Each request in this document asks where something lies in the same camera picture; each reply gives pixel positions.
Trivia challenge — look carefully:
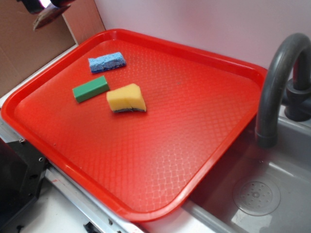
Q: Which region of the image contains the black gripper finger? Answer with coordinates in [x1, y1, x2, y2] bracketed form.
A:
[17, 0, 74, 14]

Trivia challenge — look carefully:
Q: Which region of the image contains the green rectangular block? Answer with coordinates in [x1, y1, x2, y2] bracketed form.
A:
[72, 76, 110, 103]

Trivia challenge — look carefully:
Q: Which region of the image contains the yellow sponge with grey base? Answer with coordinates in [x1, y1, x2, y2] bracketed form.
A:
[106, 83, 147, 113]

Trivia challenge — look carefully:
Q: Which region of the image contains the brown wood chip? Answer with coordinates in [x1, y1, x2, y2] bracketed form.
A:
[33, 4, 71, 32]

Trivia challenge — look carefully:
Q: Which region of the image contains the grey curved faucet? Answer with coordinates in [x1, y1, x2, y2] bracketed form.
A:
[255, 33, 311, 148]

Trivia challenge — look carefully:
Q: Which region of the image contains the blue sponge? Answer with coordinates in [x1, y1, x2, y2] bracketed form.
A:
[88, 52, 126, 73]

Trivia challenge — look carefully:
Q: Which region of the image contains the brown cardboard panel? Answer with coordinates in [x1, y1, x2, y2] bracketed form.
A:
[0, 0, 105, 96]

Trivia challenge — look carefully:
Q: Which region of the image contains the grey plastic sink basin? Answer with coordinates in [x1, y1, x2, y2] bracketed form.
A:
[182, 104, 311, 233]

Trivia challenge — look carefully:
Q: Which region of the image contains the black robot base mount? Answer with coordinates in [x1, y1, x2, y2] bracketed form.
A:
[0, 140, 48, 229]

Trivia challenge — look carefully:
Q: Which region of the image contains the red plastic tray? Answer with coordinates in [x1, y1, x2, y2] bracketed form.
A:
[0, 29, 267, 222]

